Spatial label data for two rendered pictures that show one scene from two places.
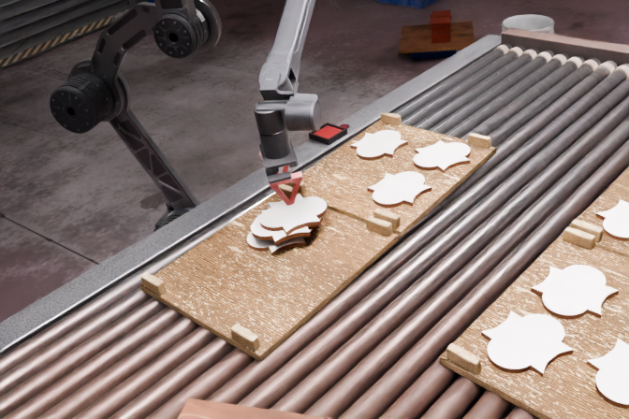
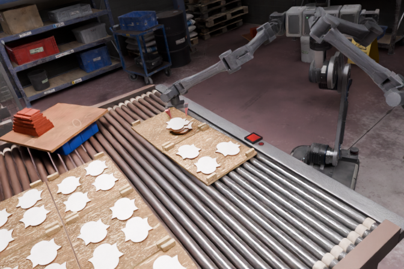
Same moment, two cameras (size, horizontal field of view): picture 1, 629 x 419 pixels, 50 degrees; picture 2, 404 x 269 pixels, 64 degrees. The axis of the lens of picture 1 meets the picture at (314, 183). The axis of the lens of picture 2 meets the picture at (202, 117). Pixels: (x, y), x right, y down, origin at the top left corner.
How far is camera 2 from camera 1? 2.38 m
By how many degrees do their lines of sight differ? 84
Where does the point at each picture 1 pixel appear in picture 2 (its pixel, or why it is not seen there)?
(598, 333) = (87, 183)
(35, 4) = not seen: outside the picture
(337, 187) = (201, 138)
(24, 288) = (330, 132)
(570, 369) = (82, 175)
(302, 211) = (175, 125)
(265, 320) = (142, 126)
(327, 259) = (160, 136)
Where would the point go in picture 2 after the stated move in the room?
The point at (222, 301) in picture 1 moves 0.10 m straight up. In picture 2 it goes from (155, 120) to (152, 107)
